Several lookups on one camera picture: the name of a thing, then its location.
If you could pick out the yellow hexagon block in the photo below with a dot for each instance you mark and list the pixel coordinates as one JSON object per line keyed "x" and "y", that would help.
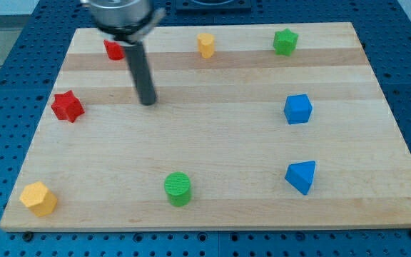
{"x": 39, "y": 199}

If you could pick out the red star block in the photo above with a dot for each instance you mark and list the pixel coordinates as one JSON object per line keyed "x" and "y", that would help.
{"x": 67, "y": 106}

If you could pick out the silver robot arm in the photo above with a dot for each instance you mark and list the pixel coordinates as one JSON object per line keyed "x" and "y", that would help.
{"x": 126, "y": 22}

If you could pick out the dark grey pointer rod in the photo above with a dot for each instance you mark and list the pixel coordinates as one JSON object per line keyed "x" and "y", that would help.
{"x": 141, "y": 74}

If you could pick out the red heart block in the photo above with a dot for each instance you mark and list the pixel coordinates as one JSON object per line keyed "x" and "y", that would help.
{"x": 114, "y": 50}

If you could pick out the yellow heart block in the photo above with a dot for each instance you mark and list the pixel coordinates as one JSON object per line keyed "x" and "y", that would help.
{"x": 206, "y": 45}

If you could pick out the wooden board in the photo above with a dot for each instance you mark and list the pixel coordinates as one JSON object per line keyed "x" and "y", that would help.
{"x": 221, "y": 122}

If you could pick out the green star block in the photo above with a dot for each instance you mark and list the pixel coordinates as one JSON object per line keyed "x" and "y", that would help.
{"x": 285, "y": 42}

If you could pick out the blue triangular prism block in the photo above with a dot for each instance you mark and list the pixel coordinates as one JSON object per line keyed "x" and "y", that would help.
{"x": 301, "y": 176}

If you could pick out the blue cube block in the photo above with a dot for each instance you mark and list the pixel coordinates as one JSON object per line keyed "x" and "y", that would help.
{"x": 297, "y": 109}

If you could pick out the green cylinder block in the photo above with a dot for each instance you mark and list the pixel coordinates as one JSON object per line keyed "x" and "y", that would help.
{"x": 177, "y": 186}

